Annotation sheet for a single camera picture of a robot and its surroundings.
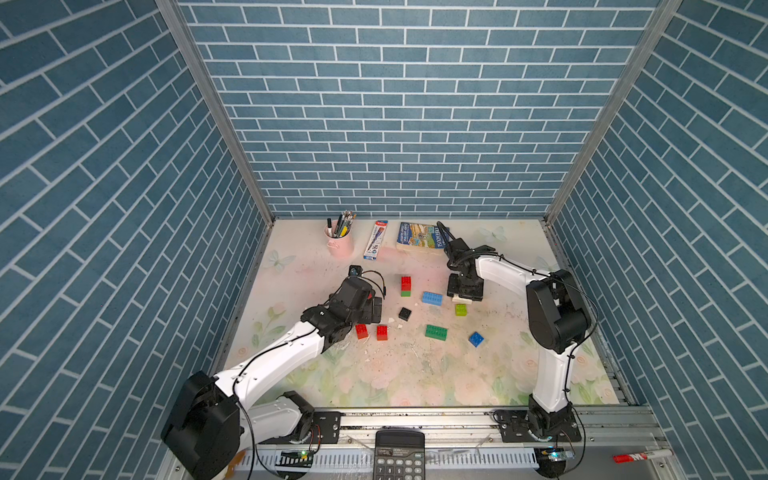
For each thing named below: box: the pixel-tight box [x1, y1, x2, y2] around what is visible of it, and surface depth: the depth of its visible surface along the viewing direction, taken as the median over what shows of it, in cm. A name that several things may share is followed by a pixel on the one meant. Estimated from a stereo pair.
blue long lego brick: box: [421, 291, 444, 306], surface depth 99 cm
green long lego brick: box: [424, 324, 449, 341], surface depth 91 cm
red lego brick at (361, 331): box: [355, 323, 369, 339], surface depth 88 cm
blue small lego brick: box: [468, 331, 485, 348], surface depth 90 cm
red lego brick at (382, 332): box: [376, 325, 389, 341], surface depth 88 cm
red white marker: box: [612, 449, 674, 464], surface depth 71 cm
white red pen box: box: [363, 220, 389, 260], surface depth 114 cm
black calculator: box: [373, 429, 425, 480], surface depth 69 cm
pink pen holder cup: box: [324, 224, 354, 258], surface depth 104 cm
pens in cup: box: [327, 210, 357, 238], surface depth 103 cm
